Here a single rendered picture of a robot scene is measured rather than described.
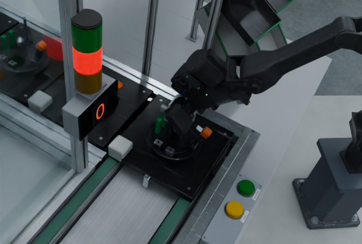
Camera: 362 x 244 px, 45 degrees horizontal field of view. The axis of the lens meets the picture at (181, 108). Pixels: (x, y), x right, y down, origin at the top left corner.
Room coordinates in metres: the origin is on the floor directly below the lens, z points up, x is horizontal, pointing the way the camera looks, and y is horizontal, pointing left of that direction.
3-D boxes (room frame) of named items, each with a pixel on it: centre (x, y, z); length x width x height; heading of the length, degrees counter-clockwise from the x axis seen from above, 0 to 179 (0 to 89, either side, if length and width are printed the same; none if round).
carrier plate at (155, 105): (0.69, 0.00, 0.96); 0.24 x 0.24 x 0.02; 69
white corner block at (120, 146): (0.63, 0.13, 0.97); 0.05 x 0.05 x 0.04; 69
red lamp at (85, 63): (0.56, 0.18, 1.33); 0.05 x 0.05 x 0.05
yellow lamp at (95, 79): (0.56, 0.18, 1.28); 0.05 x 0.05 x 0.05
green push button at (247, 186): (0.60, -0.20, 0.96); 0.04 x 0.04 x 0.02
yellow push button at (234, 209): (0.54, -0.17, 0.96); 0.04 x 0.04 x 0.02
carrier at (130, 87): (0.78, 0.24, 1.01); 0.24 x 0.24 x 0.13; 69
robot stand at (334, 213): (0.67, -0.44, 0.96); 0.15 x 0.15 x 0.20; 16
